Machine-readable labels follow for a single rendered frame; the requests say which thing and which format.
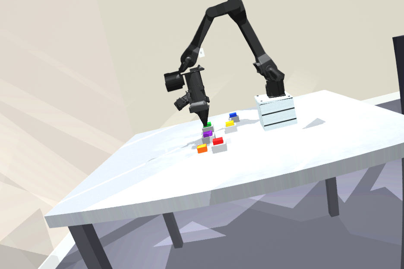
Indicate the red button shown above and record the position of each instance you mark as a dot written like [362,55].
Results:
[218,145]

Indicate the orange block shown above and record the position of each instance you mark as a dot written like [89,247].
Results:
[202,148]

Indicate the purple button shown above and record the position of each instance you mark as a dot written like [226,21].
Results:
[208,137]

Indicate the blue button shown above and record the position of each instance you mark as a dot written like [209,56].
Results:
[234,117]

